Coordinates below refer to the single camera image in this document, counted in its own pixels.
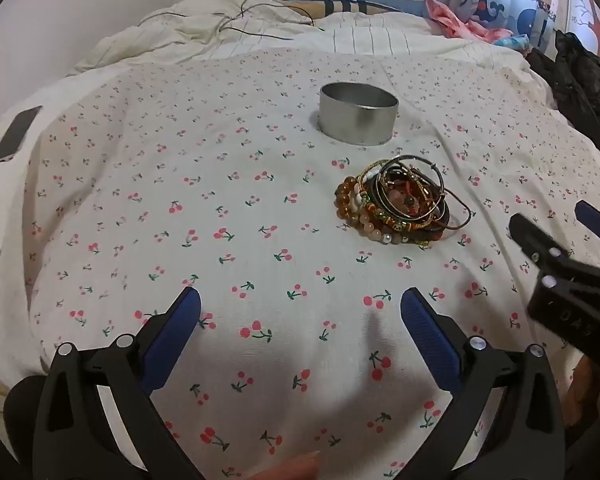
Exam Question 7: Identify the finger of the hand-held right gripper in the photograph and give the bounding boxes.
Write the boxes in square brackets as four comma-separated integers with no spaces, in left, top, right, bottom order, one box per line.
[574,199,600,250]
[509,213,582,282]

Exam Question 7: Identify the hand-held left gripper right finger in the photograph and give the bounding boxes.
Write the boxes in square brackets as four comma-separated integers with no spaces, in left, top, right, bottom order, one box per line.
[400,287,566,480]

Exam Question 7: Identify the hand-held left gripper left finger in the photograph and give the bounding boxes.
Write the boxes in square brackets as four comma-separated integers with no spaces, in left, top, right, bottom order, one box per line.
[32,286,203,480]

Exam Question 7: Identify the pile of mixed bracelets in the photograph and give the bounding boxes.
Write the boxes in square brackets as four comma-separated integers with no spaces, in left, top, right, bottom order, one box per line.
[336,155,477,247]

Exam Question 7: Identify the round metal tin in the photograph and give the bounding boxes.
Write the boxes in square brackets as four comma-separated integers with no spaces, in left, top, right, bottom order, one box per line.
[319,82,400,147]

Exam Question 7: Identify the person's right hand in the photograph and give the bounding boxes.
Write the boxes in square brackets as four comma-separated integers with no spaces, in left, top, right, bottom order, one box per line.
[572,355,600,427]

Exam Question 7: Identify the person's left hand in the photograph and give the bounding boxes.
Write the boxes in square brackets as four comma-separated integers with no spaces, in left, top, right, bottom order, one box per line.
[244,452,322,480]

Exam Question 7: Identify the cherry print bed sheet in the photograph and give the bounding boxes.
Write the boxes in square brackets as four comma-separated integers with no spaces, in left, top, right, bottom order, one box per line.
[0,52,600,480]

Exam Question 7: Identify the black jacket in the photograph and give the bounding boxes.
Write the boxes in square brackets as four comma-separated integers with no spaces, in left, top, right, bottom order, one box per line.
[525,30,600,157]

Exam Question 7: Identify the light blue cloth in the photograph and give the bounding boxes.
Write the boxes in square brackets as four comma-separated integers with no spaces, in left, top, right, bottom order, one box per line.
[495,34,534,54]

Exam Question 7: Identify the plain white bed sheet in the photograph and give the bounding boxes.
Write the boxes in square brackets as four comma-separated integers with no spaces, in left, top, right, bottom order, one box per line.
[0,105,48,401]

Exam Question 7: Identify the pink cloth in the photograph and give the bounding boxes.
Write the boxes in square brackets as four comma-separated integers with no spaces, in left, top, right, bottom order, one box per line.
[426,0,513,44]

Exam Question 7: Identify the white striped duvet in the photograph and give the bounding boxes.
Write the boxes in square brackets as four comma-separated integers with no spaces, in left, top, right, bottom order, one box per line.
[200,10,536,70]

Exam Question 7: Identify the grey smartphone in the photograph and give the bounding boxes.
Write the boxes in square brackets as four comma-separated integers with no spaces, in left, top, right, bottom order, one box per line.
[0,106,44,166]

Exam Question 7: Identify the tan striped pillow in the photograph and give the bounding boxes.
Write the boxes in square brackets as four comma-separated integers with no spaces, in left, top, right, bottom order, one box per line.
[272,0,421,19]

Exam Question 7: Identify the cream crumpled blanket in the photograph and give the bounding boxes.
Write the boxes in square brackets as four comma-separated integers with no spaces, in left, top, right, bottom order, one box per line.
[70,0,326,77]

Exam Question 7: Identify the thin black cable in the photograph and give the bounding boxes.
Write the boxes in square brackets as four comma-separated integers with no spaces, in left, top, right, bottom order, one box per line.
[139,0,327,42]

